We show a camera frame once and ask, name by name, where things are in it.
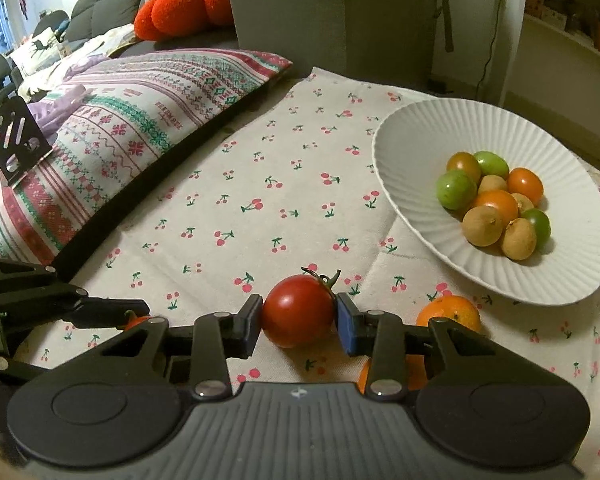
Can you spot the brown longan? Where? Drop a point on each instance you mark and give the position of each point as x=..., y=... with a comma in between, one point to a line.
x=492, y=185
x=524, y=202
x=519, y=240
x=481, y=227

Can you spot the knitted plush toy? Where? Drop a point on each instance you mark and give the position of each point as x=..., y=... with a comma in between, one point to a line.
x=180, y=5

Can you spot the cherry print tablecloth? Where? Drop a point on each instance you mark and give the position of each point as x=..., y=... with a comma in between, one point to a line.
x=280, y=160

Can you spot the grey sofa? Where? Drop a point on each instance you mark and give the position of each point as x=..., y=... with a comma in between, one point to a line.
x=330, y=25

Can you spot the mandarin orange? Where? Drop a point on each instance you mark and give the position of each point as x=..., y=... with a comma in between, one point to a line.
x=450, y=312
x=414, y=372

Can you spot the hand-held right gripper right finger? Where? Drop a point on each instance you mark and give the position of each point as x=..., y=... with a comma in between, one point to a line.
x=346, y=327

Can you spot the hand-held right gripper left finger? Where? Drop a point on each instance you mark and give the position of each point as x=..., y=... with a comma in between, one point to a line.
x=254, y=327

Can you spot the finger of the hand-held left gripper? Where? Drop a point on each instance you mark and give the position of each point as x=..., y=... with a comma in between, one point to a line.
x=2, y=367
x=110, y=311

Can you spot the black metal stand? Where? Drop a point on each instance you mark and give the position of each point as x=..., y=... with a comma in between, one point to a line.
x=15, y=135

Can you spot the red tomato with stem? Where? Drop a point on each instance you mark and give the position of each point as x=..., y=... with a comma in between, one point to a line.
x=297, y=310

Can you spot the red green patterned blanket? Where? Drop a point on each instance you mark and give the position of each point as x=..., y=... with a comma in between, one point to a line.
x=130, y=125

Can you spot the white ribbed plate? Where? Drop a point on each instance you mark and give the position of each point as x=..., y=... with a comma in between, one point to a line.
x=420, y=140

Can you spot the patterned box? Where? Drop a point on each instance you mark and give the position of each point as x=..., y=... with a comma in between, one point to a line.
x=547, y=10

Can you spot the deer print cushion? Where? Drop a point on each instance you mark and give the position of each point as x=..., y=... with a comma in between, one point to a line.
x=37, y=52

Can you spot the orange cherry tomato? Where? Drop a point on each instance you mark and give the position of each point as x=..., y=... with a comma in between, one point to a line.
x=495, y=205
x=139, y=321
x=526, y=182

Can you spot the brown green tomato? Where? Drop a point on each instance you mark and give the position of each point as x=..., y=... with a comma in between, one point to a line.
x=462, y=164

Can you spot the white shelf unit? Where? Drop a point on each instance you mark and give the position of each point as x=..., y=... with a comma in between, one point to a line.
x=512, y=60

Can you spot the purple cloth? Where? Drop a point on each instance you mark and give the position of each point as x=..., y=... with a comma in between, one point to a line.
x=75, y=95

